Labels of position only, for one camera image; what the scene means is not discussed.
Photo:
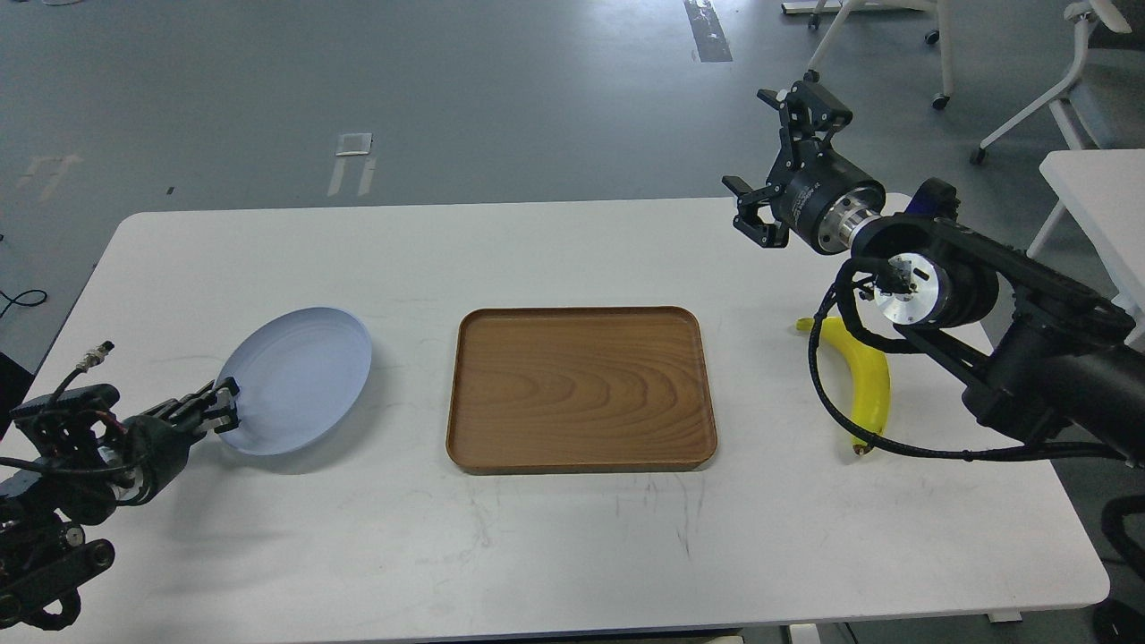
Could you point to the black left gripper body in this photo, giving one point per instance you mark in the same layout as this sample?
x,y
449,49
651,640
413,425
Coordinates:
x,y
160,450

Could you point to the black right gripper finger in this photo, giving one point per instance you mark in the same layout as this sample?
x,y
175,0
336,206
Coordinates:
x,y
810,116
748,220

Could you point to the white chair base with wheels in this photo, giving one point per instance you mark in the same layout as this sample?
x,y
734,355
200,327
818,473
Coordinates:
x,y
849,28

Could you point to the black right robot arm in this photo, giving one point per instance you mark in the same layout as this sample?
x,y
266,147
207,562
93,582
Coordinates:
x,y
1043,359

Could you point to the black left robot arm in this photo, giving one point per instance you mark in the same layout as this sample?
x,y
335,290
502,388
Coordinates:
x,y
89,464

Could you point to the light blue plate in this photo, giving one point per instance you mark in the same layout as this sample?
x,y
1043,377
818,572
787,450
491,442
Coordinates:
x,y
298,375

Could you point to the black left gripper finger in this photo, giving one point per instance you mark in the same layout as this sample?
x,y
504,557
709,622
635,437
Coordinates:
x,y
215,401
219,418

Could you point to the brown wooden tray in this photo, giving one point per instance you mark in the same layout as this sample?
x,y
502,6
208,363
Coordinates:
x,y
580,390

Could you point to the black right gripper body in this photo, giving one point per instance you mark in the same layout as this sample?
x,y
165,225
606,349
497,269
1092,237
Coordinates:
x,y
816,194

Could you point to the white office chair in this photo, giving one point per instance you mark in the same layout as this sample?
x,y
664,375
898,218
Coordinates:
x,y
1098,103

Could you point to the white side table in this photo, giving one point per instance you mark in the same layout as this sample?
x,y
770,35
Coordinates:
x,y
1103,192

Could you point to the yellow banana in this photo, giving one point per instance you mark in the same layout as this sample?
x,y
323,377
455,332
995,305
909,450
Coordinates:
x,y
870,376

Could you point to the grey floor tape strip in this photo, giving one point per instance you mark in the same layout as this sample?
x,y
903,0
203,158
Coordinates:
x,y
708,34

